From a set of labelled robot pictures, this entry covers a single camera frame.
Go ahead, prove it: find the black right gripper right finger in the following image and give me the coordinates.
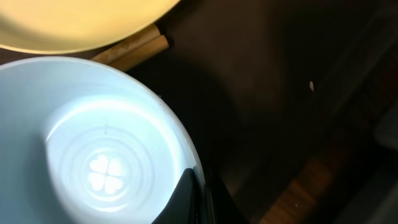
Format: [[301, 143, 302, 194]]
[[205, 170, 248, 224]]

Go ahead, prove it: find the yellow plate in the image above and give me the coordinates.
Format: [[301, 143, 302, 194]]
[[1, 0, 179, 54]]

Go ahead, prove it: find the dark brown tray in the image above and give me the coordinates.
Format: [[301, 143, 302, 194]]
[[1, 0, 397, 223]]

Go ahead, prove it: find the wooden chopstick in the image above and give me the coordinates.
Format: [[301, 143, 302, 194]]
[[91, 24, 160, 65], [109, 35, 169, 72]]

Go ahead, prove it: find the light blue bowl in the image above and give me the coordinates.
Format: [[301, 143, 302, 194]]
[[1, 57, 206, 223]]

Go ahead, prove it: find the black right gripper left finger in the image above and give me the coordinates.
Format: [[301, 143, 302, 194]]
[[152, 168, 198, 224]]

